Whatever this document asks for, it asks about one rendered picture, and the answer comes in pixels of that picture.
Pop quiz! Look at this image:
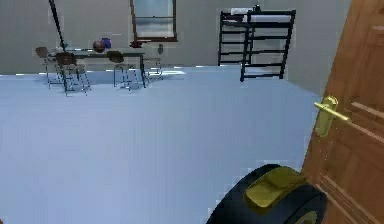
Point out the dark dining table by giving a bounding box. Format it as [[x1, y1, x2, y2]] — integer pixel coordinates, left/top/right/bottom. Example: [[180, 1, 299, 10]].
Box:
[[48, 47, 148, 89]]

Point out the black ladder shelf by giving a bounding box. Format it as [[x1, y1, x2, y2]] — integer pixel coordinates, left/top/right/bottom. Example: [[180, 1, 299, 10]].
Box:
[[217, 4, 297, 83]]

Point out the brown seat metal chair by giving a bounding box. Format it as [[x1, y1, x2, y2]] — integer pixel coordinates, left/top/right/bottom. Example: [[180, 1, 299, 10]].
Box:
[[34, 46, 64, 90], [106, 50, 141, 94], [54, 51, 92, 98]]

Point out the brown framed window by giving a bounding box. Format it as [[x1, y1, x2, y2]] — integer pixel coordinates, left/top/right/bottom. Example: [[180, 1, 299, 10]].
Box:
[[129, 0, 178, 43]]

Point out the dark red ball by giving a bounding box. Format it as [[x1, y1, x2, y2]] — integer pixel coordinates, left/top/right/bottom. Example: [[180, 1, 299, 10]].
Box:
[[92, 39, 106, 54]]

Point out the black floor lamp pole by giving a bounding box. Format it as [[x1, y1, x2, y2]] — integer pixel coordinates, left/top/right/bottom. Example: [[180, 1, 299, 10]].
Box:
[[48, 0, 68, 52]]

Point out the brown wooden room door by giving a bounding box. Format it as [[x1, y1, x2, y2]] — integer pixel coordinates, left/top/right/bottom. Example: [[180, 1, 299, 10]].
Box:
[[301, 0, 384, 224]]

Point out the brass door handle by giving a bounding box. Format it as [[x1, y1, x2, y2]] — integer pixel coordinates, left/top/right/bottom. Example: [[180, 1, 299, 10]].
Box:
[[313, 95, 350, 138]]

